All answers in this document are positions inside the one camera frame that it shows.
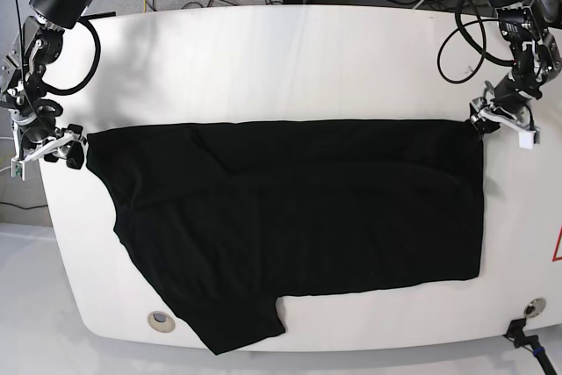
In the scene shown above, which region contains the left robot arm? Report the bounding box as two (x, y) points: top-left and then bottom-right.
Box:
(454, 0), (561, 144)

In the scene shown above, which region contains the table grommet hole left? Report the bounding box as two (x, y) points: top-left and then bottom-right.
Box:
(148, 311), (176, 334)

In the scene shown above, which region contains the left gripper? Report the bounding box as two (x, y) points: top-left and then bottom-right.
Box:
(469, 71), (544, 134)

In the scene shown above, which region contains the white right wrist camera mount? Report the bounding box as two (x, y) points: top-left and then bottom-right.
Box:
(11, 129), (81, 180)

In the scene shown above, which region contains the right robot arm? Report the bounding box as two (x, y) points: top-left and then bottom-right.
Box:
(1, 0), (101, 179)

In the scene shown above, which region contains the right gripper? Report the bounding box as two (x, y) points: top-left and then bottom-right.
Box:
(10, 100), (87, 169)

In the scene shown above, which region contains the black clamp with cable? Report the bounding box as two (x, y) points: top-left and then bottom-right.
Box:
(504, 318), (558, 375)

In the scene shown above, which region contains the red warning triangle sticker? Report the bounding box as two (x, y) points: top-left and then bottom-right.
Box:
(552, 228), (562, 262)

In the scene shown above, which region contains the black T-shirt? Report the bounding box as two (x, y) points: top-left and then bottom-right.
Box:
(86, 120), (485, 355)

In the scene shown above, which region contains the silver table grommet right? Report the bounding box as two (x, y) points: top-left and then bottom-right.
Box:
(523, 298), (546, 319)

